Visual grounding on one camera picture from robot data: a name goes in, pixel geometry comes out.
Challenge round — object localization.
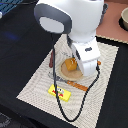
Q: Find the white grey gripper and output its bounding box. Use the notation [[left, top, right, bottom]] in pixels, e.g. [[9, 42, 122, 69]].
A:
[[70, 39, 100, 76]]

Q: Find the yellow butter box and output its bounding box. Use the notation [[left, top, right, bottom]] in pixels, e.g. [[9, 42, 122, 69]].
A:
[[48, 85, 71, 102]]

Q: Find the brown toy sausage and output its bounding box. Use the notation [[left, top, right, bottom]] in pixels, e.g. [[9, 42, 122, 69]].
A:
[[49, 55, 53, 68]]

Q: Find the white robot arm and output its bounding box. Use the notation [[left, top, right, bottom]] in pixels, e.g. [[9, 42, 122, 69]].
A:
[[34, 0, 104, 76]]

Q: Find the round beige plate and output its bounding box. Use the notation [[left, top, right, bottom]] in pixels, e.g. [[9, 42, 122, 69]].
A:
[[60, 61, 83, 81]]

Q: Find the pink wooden board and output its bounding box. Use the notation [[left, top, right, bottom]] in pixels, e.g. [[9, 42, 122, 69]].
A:
[[96, 0, 128, 44]]

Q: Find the beige bowl at edge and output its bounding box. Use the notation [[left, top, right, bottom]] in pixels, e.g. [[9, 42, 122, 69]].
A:
[[121, 7, 128, 31]]

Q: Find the woven beige placemat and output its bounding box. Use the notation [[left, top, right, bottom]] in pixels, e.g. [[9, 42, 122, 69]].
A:
[[17, 35, 118, 128]]

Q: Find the fork with wooden handle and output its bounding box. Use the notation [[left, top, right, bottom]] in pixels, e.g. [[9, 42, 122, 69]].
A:
[[48, 72, 88, 91]]

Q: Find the blue wire basket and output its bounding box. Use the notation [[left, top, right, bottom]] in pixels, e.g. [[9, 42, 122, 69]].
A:
[[0, 0, 23, 14]]

